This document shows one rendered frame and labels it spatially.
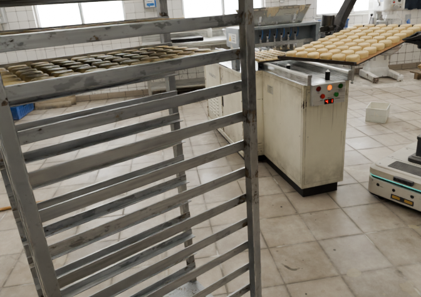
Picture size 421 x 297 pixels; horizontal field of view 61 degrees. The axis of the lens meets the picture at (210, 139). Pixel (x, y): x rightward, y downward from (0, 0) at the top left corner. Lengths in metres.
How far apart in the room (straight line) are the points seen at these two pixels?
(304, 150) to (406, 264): 0.90
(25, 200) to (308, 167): 2.09
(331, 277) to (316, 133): 0.96
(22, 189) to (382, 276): 1.79
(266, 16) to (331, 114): 0.99
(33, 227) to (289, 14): 2.66
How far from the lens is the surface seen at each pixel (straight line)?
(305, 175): 2.63
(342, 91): 2.53
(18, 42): 0.78
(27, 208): 0.82
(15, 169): 0.79
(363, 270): 2.16
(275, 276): 2.05
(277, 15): 3.09
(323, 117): 2.54
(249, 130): 1.04
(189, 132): 0.95
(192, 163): 0.98
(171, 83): 1.39
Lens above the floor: 1.36
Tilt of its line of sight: 20 degrees down
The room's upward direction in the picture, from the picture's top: 4 degrees counter-clockwise
